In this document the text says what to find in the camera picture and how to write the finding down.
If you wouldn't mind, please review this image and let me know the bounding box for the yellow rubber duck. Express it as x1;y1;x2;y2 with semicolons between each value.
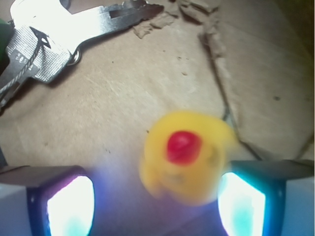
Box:
139;110;238;206

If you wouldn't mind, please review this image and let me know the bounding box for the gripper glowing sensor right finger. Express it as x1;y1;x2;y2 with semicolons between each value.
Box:
218;160;315;236

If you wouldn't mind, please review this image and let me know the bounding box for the silver key pair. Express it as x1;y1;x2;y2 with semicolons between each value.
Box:
0;26;71;108

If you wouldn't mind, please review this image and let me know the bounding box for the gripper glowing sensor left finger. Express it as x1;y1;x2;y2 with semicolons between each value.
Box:
0;165;95;236

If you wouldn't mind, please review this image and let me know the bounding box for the brown paper bag bin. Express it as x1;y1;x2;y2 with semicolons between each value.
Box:
0;0;314;236

